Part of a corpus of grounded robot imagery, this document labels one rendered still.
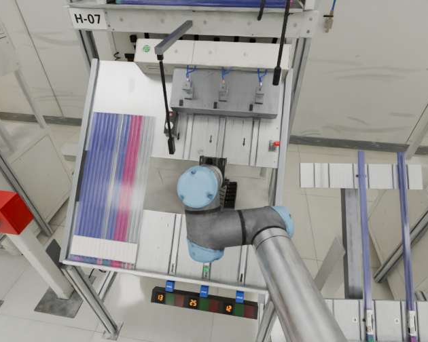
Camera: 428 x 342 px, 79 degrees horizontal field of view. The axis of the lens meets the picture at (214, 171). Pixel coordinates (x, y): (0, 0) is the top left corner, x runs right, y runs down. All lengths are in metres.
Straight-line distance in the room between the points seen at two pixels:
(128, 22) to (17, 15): 2.29
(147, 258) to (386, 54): 2.33
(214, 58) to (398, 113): 2.26
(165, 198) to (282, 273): 0.88
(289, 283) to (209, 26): 0.73
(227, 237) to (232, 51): 0.58
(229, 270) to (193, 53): 0.69
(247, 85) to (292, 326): 0.66
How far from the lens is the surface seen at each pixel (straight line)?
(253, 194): 1.26
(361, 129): 2.88
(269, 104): 0.83
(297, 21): 0.88
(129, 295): 1.72
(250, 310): 0.91
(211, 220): 0.52
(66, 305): 1.81
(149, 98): 0.96
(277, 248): 0.48
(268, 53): 0.88
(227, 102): 0.83
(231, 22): 0.88
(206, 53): 0.88
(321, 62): 2.50
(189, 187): 0.48
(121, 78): 1.02
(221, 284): 0.85
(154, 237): 0.89
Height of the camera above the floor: 1.50
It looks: 40 degrees down
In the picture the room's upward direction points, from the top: straight up
